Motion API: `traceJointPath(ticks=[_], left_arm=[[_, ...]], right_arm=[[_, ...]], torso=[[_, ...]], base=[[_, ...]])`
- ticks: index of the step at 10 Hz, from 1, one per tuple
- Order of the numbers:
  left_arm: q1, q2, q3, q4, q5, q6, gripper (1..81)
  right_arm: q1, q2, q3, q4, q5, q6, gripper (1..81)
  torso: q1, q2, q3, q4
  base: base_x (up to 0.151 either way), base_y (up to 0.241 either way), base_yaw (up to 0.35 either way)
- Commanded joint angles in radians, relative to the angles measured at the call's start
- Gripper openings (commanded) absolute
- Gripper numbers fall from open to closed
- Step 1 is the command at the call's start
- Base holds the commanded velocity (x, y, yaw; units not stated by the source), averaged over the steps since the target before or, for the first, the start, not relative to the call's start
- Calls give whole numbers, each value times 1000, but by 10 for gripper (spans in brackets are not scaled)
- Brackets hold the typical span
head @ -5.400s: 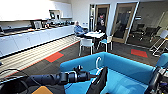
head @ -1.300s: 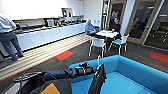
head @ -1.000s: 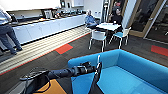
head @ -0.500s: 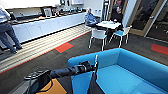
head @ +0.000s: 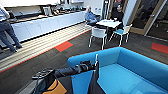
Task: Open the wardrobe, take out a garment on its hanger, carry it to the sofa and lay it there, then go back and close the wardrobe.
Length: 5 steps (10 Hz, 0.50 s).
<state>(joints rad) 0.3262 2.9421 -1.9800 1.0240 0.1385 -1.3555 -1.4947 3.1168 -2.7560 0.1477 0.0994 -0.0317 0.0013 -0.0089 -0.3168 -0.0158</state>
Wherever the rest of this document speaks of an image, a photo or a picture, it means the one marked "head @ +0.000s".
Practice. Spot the white chair with blue seat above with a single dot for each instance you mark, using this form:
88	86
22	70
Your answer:
121	31

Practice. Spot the pale clothes hanger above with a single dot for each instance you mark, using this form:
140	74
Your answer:
96	60

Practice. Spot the black garment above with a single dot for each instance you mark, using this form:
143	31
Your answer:
94	83

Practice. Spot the dark countertop appliance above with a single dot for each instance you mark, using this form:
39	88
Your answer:
47	10

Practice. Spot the white rectangular table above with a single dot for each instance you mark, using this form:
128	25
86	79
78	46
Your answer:
108	23

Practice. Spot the blue sofa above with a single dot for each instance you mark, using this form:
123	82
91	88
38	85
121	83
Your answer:
133	73

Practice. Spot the white kitchen counter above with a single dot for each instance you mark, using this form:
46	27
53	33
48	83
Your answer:
43	26

